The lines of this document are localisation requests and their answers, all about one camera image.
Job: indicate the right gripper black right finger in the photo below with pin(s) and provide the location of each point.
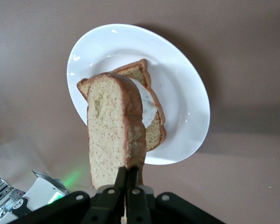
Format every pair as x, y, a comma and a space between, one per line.
137, 205

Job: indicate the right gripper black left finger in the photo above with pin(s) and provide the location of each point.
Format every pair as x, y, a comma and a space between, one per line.
107, 205

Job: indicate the white round plate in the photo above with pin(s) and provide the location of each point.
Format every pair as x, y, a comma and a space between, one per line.
182, 93

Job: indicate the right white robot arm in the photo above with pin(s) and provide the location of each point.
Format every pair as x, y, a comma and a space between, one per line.
42, 189

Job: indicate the toy fried egg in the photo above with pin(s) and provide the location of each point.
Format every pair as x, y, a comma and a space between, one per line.
148, 105

